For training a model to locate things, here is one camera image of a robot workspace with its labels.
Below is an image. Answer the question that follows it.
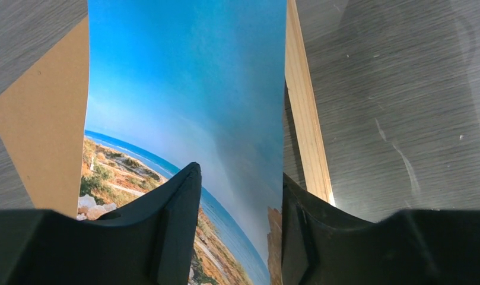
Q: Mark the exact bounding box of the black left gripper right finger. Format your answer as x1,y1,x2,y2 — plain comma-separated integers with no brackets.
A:
281,175,480,284

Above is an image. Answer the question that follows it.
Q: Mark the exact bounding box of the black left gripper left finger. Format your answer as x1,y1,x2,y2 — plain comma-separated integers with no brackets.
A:
0,163,202,284

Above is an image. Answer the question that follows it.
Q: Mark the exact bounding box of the light wooden picture frame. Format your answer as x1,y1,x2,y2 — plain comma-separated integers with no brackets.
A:
285,0,336,206

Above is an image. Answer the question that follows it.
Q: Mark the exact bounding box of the landscape photo print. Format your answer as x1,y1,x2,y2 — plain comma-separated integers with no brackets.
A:
77,1,287,284

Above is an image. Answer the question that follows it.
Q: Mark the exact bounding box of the clear acrylic sheet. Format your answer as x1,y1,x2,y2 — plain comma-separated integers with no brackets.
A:
297,1,480,221

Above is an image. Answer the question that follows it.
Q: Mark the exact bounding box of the brown cardboard backing board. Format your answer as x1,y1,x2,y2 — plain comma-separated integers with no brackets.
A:
0,18,89,217

